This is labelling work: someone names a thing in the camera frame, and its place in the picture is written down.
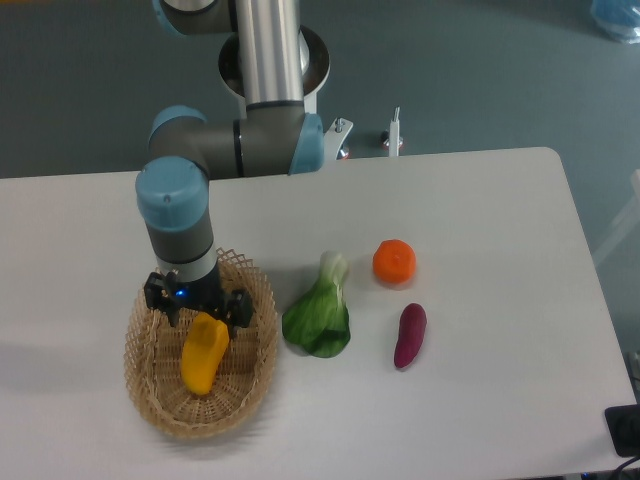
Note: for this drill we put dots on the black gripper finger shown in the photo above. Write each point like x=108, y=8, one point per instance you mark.
x=160, y=294
x=236, y=310

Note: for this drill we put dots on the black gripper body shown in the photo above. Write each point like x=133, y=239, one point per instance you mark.
x=203, y=295

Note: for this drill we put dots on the yellow mango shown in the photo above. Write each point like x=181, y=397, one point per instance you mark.
x=204, y=348

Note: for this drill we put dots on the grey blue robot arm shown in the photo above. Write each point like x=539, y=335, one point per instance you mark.
x=277, y=136

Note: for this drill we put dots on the woven wicker basket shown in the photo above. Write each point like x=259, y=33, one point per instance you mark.
x=153, y=351

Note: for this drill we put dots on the green bok choy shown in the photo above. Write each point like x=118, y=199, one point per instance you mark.
x=318, y=321

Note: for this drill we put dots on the orange tangerine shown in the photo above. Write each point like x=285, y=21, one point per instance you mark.
x=394, y=262

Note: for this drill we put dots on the purple sweet potato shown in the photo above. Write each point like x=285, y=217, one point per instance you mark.
x=411, y=333

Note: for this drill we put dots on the black device at edge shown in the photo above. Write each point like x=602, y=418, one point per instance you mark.
x=623, y=425

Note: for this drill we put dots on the blue plastic bag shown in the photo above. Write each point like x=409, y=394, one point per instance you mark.
x=618, y=18

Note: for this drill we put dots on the white robot stand frame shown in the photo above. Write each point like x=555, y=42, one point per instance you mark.
x=315, y=68

